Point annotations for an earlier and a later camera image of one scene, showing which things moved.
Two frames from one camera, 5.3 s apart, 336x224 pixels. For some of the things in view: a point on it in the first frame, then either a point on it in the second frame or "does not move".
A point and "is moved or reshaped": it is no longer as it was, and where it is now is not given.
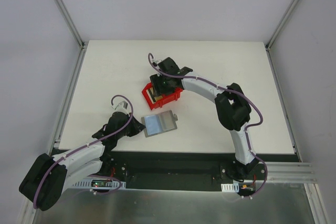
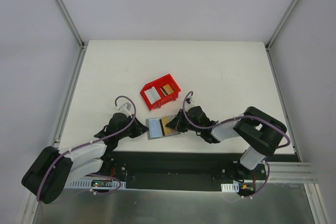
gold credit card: (157, 97) is moved or reshaped
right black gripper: (159, 85) -> (181, 121)
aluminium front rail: (290, 172) does not move
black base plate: (184, 170) does not move
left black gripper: (134, 127) does not move
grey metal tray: (160, 123) is moved or reshaped
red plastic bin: (149, 97) does not move
